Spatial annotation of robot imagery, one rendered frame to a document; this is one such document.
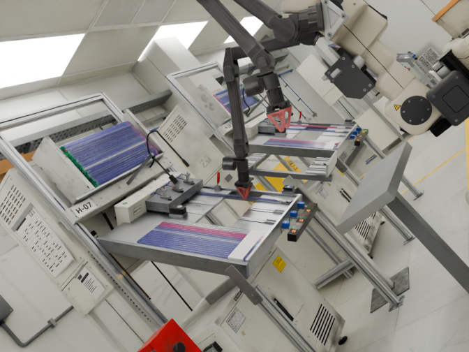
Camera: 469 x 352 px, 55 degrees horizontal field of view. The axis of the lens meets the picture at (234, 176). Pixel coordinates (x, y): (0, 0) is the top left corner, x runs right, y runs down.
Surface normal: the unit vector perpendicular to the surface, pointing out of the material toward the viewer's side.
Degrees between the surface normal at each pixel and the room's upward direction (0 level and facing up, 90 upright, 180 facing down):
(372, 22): 90
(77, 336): 90
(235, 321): 90
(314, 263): 90
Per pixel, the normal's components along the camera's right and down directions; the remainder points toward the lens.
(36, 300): 0.61, -0.58
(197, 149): -0.42, 0.33
